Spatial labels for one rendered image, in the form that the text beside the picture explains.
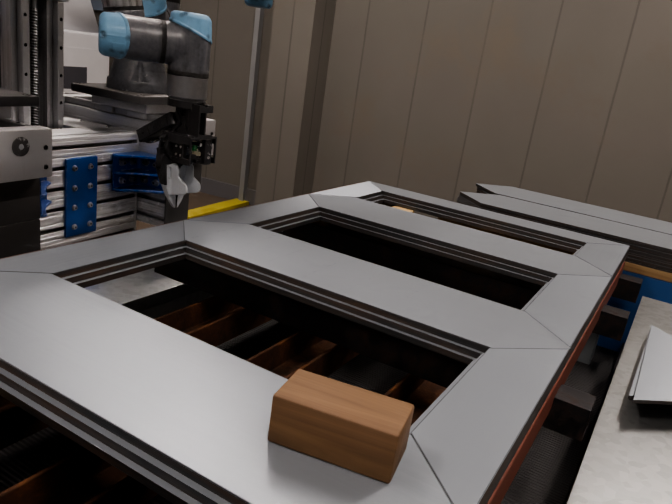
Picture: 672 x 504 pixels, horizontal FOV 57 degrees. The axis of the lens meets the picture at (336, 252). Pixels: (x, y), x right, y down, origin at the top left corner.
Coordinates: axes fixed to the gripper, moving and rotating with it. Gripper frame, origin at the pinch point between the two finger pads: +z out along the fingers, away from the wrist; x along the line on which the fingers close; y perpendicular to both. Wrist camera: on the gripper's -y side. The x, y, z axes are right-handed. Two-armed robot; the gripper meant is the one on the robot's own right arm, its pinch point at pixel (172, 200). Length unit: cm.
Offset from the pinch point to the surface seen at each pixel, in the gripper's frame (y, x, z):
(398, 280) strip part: 49.1, 3.9, 2.9
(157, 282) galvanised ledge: -4.0, 1.1, 19.2
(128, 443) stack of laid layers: 50, -54, 4
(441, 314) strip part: 60, -4, 3
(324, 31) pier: -146, 278, -45
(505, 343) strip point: 71, -7, 3
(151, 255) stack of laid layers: 13.8, -18.2, 3.9
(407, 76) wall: -89, 295, -25
